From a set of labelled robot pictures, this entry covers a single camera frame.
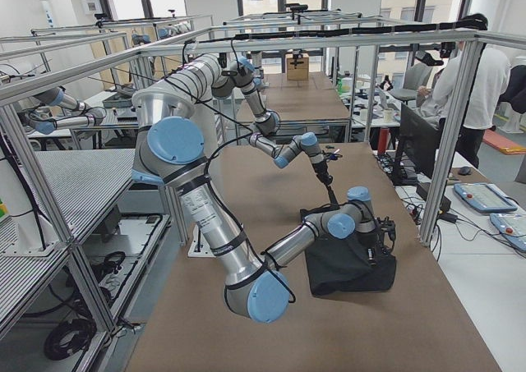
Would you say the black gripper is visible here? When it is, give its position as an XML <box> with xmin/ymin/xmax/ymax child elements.
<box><xmin>314</xmin><ymin>162</ymin><xmax>339</xmax><ymax>208</ymax></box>
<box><xmin>365</xmin><ymin>217</ymin><xmax>396</xmax><ymax>265</ymax></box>

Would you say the black t-shirt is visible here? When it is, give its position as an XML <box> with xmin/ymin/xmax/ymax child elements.
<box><xmin>305</xmin><ymin>186</ymin><xmax>396</xmax><ymax>296</ymax></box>

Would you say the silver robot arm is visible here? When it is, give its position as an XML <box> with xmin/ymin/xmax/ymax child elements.
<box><xmin>132</xmin><ymin>90</ymin><xmax>396</xmax><ymax>323</ymax></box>
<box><xmin>212</xmin><ymin>56</ymin><xmax>338</xmax><ymax>209</ymax></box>

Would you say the red bottle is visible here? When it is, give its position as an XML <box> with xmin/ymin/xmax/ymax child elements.
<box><xmin>377</xmin><ymin>127</ymin><xmax>390</xmax><ymax>155</ymax></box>

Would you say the black Huawei monitor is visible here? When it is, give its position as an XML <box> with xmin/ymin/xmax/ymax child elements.
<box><xmin>390</xmin><ymin>104</ymin><xmax>441</xmax><ymax>186</ymax></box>

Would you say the teach pendant with red button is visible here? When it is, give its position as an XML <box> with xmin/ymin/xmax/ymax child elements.
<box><xmin>454</xmin><ymin>183</ymin><xmax>518</xmax><ymax>214</ymax></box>

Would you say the standing person in white shirt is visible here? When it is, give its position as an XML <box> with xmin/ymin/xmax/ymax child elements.
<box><xmin>416</xmin><ymin>41</ymin><xmax>511</xmax><ymax>168</ymax></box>

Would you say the wooden box with handle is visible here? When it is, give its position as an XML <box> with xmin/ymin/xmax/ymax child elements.
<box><xmin>285</xmin><ymin>53</ymin><xmax>309</xmax><ymax>81</ymax></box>

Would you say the aluminium frame post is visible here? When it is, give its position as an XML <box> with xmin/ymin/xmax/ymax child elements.
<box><xmin>419</xmin><ymin>39</ymin><xmax>485</xmax><ymax>248</ymax></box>

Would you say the striped aluminium frame workbench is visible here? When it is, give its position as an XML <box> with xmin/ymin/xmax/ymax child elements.
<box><xmin>0</xmin><ymin>148</ymin><xmax>173</xmax><ymax>328</ymax></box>

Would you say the black cable bundle on floor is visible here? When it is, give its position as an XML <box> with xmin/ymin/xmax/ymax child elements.
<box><xmin>43</xmin><ymin>316</ymin><xmax>98</xmax><ymax>363</ymax></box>

